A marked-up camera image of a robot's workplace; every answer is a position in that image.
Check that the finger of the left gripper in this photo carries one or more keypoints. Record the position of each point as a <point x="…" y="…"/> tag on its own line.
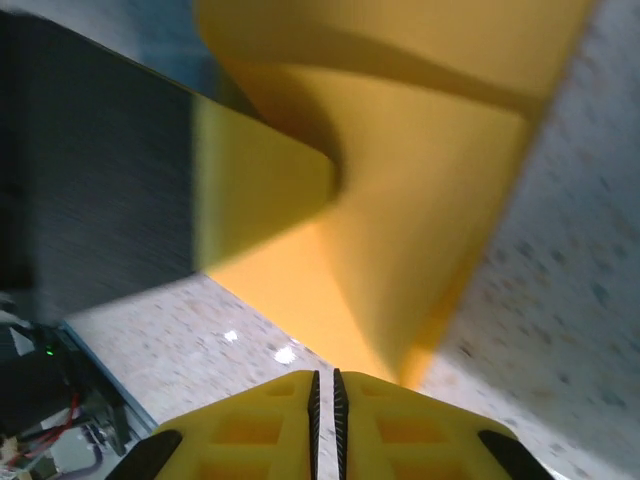
<point x="150" y="125"/>
<point x="150" y="225"/>

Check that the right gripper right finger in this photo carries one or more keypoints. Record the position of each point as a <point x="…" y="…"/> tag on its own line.
<point x="415" y="440"/>

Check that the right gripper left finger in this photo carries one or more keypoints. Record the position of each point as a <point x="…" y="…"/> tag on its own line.
<point x="240" y="435"/>

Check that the yellow cloth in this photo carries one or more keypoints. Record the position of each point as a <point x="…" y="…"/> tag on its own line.
<point x="425" y="225"/>

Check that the aluminium mounting rail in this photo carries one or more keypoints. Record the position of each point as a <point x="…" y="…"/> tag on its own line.
<point x="110" y="382"/>

